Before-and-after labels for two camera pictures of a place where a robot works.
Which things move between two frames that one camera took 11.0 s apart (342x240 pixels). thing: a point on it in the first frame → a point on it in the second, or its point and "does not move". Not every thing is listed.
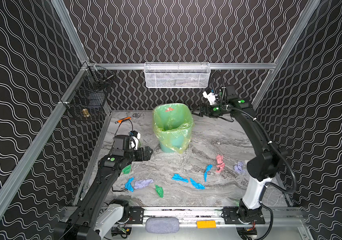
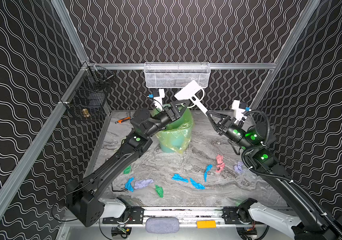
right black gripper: (206, 109) → (223, 124)
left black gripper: (142, 153) → (169, 112)
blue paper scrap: (177, 176) does not move
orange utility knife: (119, 121) does not move
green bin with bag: (173, 124) does not move
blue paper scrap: (198, 186) does not move
